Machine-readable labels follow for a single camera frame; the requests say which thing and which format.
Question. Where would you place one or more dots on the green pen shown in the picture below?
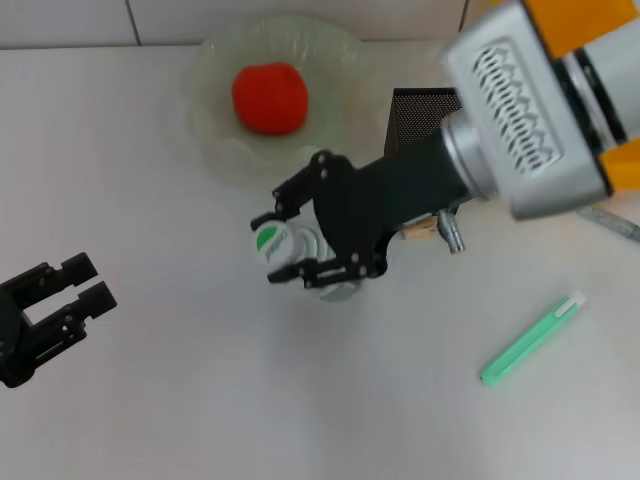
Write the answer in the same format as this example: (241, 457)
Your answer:
(525, 340)

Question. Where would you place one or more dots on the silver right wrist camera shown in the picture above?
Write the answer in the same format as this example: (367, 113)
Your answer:
(520, 110)

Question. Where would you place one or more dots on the black mesh pen holder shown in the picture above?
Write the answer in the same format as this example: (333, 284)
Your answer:
(420, 115)

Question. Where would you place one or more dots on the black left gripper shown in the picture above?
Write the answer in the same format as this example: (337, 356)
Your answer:
(12, 340)

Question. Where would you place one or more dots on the grey marker pen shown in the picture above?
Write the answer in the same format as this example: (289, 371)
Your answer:
(610, 222)

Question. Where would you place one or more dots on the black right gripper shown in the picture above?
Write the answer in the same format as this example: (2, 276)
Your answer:
(390, 200)

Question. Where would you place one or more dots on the red-orange toy orange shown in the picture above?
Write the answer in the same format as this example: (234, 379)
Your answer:
(270, 97)

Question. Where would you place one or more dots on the green glass fruit bowl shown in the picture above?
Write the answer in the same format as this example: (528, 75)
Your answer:
(325, 85)

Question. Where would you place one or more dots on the clear green-label water bottle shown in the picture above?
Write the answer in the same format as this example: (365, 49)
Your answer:
(277, 245)

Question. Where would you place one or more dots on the tan eraser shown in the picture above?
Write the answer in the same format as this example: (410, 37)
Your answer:
(420, 229)

